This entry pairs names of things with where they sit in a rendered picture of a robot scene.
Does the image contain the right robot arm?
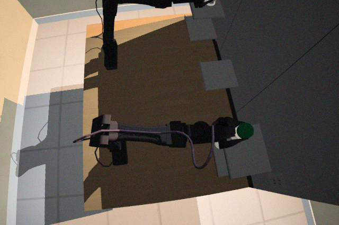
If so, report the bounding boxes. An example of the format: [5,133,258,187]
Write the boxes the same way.
[89,114,211,165]

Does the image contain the white bottle with green cap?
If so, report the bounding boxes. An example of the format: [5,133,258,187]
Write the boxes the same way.
[231,123,254,140]

